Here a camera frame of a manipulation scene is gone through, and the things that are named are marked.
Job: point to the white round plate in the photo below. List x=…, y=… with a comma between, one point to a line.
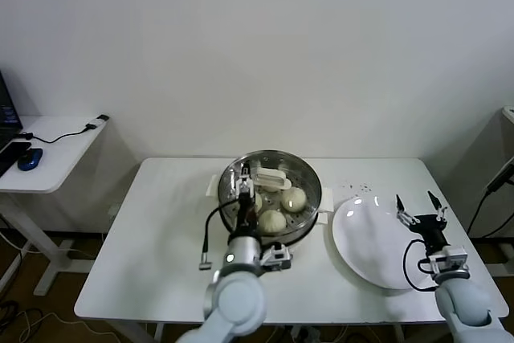
x=361, y=238

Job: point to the grey desk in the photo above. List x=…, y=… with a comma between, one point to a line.
x=510, y=114

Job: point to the black white bar device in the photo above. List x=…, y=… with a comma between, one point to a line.
x=500, y=178

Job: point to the glass pot lid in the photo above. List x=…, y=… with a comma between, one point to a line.
x=273, y=177

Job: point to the white steamed baozi bun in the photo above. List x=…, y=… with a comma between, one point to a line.
x=294, y=198
x=258, y=202
x=273, y=221
x=272, y=189

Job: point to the black phone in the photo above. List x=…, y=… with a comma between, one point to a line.
x=20, y=147

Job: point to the black laptop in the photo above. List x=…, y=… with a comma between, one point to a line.
x=8, y=114

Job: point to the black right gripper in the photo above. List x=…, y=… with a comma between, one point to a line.
x=427, y=226

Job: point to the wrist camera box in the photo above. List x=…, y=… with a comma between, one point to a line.
x=449, y=258
x=277, y=258

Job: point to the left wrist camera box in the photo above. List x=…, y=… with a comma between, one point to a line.
x=277, y=258

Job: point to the white side desk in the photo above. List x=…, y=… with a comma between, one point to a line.
x=60, y=166

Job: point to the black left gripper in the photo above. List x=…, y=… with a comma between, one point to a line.
x=245, y=216

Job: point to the white table leg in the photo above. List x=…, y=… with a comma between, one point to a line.
x=397, y=334
x=159, y=333

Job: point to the blue computer mouse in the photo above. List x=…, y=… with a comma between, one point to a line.
x=30, y=159

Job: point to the small black white adapter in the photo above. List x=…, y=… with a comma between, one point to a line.
x=103, y=118

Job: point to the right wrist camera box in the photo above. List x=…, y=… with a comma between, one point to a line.
x=449, y=258

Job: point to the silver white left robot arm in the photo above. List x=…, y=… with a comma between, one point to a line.
x=237, y=303

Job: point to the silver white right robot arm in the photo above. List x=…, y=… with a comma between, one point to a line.
x=466, y=311

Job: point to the perforated steel steamer basket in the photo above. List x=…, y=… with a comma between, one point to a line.
x=308, y=223

